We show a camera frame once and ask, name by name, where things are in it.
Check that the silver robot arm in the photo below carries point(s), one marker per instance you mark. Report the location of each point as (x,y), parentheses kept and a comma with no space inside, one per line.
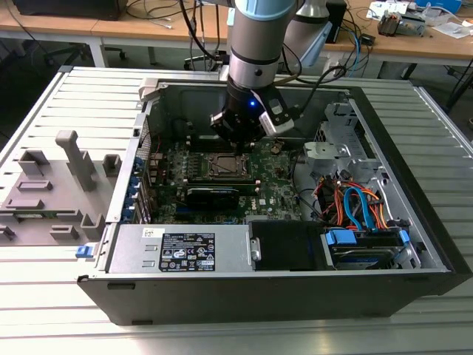
(258,37)

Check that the black RAM slot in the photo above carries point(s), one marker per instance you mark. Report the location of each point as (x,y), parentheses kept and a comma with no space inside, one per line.
(249,190)
(249,185)
(221,180)

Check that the CPU socket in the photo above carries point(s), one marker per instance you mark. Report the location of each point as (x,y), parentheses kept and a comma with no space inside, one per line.
(207,175)

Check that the copper finned CPU cooler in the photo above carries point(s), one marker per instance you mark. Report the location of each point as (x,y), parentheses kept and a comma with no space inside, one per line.
(388,26)

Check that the silver coin battery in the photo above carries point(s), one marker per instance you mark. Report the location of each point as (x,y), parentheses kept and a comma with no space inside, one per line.
(276,149)

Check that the black office chair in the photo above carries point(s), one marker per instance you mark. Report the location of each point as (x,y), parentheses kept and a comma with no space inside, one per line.
(196,59)
(74,51)

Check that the green motherboard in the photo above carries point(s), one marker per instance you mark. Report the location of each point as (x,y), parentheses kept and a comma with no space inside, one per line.
(277,185)

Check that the graphics card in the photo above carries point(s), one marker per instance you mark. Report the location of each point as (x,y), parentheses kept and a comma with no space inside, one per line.
(210,199)

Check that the metal drive cage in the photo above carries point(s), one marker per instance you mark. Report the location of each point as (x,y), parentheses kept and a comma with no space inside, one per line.
(325,151)

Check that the black rectangular box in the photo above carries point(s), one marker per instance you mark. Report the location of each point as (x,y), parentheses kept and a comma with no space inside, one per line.
(337,22)

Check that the black drive bay box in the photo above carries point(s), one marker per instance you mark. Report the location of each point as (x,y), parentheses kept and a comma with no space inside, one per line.
(288,246)

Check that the small black adapter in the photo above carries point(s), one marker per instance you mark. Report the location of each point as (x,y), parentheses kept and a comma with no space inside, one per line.
(367,38)

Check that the white printed paper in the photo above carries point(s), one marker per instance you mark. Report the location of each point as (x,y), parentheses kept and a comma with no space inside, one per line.
(380,7)

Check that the grey power supply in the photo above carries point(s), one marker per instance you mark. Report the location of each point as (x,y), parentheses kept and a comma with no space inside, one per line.
(125,247)

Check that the hard disk in blue carrier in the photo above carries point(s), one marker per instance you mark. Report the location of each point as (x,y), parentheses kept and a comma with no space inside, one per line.
(354,257)

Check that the grey metal box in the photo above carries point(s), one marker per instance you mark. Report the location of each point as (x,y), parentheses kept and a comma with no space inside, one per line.
(414,26)

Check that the wooden desk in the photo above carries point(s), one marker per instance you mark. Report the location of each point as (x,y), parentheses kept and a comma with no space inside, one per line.
(55,24)

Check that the grey parts rack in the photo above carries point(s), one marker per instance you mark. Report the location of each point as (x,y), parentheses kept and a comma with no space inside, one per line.
(44,174)

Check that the blue case latch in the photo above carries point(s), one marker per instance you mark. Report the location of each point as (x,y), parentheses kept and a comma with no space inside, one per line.
(83,252)

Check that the green circuit card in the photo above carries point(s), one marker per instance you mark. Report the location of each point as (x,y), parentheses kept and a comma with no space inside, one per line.
(44,214)

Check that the blue flat box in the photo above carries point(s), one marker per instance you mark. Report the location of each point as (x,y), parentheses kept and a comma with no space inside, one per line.
(439,3)

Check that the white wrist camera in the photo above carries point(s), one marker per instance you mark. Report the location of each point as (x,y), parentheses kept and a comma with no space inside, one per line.
(275,118)

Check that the grey camera bracket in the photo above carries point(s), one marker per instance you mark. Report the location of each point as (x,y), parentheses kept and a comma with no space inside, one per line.
(224,68)

